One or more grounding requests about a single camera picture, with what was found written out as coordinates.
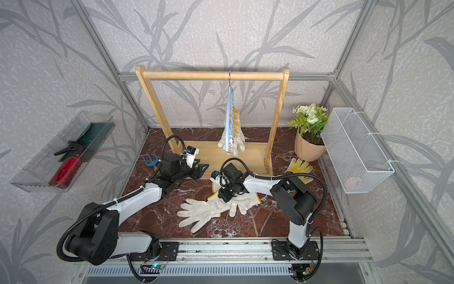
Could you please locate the blue clip hanger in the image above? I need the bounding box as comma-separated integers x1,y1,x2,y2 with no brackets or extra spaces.
224,72,234,155

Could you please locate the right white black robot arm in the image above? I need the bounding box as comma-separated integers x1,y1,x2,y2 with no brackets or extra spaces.
210,160,327,260

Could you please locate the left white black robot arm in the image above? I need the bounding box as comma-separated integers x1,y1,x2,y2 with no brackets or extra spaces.
56,154,209,265

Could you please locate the blue hand rake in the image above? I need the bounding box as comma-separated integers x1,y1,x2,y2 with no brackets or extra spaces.
143,152,160,169

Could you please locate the white glove under pile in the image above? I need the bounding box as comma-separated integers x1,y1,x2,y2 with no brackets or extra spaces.
229,193,261,218

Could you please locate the wooden hanging rack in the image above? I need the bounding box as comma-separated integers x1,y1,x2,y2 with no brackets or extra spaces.
135,65,290,179

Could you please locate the white glove far left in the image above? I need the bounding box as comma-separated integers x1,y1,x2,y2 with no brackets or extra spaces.
177,191,232,233

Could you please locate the yellow patterned glove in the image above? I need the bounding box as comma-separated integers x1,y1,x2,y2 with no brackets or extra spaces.
286,158,313,174

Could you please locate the potted white flower plant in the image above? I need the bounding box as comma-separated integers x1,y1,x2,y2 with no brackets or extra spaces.
287,104,329,162

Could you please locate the red spray bottle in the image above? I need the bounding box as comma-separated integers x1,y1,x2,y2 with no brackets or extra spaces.
48,141,86,189

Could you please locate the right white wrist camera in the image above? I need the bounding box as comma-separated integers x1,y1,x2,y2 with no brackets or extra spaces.
210,170,221,184

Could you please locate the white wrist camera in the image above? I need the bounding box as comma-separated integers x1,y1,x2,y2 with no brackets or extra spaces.
210,170,221,184
183,146,199,168

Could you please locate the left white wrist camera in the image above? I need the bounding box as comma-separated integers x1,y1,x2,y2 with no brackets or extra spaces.
183,146,199,168

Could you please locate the aluminium front rail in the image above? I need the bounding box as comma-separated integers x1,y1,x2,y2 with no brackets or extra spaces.
72,238,373,265

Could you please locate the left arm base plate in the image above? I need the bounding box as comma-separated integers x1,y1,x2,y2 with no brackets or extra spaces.
130,241,179,262

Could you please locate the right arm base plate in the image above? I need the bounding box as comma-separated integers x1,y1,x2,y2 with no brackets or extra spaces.
271,239,323,261

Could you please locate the clear plastic wall tray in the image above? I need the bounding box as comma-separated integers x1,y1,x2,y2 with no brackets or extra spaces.
11,111,115,193

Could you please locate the white wire basket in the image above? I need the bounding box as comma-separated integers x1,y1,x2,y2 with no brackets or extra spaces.
321,108,395,194

